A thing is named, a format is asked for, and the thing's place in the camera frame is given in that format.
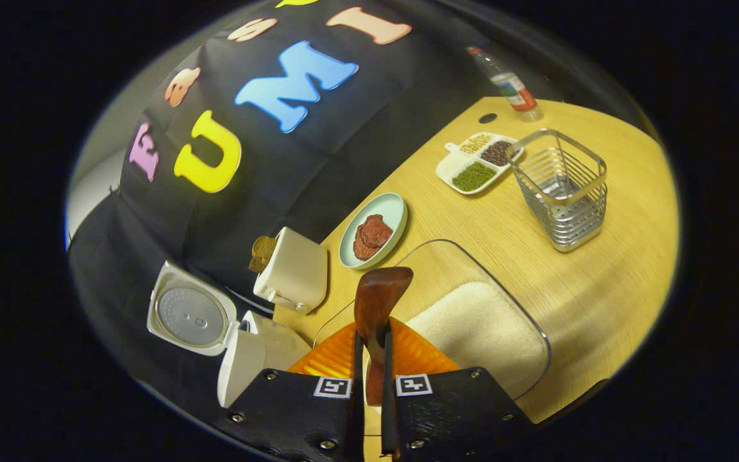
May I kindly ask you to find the brown toast slice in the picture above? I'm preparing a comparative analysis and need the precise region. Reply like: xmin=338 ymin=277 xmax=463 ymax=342
xmin=249 ymin=235 xmax=278 ymax=273

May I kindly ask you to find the clear plastic bottle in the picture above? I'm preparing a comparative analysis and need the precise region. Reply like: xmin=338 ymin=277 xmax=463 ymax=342
xmin=466 ymin=46 xmax=543 ymax=123

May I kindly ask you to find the clear plastic container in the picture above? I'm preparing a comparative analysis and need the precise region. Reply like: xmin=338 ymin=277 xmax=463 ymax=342
xmin=312 ymin=239 xmax=552 ymax=402

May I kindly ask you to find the brown wooden spoon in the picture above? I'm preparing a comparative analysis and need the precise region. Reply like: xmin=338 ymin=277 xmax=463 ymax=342
xmin=353 ymin=266 xmax=414 ymax=406

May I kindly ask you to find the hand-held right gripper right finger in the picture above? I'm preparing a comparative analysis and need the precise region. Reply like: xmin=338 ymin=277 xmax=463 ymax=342
xmin=381 ymin=318 xmax=534 ymax=462

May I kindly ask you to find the white rice cooker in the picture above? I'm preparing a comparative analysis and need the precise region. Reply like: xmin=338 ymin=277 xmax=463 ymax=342
xmin=146 ymin=260 xmax=312 ymax=408

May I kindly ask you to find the red meat piece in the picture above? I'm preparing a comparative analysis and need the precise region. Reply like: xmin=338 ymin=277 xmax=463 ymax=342
xmin=353 ymin=214 xmax=394 ymax=261

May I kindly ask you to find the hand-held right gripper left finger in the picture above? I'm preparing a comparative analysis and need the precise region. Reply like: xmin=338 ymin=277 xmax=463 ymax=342
xmin=212 ymin=318 xmax=365 ymax=462

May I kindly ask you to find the white rice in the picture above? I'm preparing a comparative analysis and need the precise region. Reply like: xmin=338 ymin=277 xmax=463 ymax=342
xmin=405 ymin=281 xmax=547 ymax=392

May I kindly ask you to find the heap of yellow soybeans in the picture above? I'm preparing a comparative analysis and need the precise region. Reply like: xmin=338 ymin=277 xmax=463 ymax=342
xmin=459 ymin=133 xmax=493 ymax=155

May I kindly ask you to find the light green plate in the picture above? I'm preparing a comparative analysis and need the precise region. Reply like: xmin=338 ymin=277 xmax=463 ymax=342
xmin=339 ymin=192 xmax=409 ymax=269

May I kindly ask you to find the heap of red beans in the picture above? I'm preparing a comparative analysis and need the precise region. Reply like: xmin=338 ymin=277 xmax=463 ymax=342
xmin=480 ymin=140 xmax=516 ymax=167

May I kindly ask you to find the heap of green beans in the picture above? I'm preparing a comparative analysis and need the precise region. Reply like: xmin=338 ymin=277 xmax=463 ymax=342
xmin=452 ymin=160 xmax=497 ymax=192

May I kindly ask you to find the metal wire chopstick holder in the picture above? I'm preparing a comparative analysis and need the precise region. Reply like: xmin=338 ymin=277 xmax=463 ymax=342
xmin=509 ymin=128 xmax=607 ymax=252

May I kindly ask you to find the white divided dish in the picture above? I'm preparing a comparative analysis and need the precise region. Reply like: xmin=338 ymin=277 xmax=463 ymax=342
xmin=436 ymin=132 xmax=525 ymax=195

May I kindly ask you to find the white toaster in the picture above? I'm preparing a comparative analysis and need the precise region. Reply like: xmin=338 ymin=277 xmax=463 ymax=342
xmin=253 ymin=227 xmax=329 ymax=315

